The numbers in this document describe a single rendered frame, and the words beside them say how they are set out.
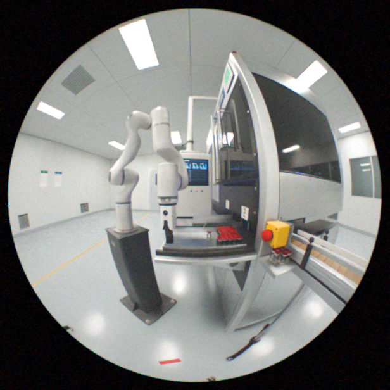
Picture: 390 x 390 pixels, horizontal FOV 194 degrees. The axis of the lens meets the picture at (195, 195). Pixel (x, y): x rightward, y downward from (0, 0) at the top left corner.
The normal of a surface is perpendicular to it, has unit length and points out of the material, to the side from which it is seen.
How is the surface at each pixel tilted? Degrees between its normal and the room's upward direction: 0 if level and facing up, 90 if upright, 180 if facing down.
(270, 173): 90
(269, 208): 90
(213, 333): 0
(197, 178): 90
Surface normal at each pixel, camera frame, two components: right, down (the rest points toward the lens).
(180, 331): 0.00, -1.00
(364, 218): -1.00, 0.00
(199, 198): 0.18, 0.05
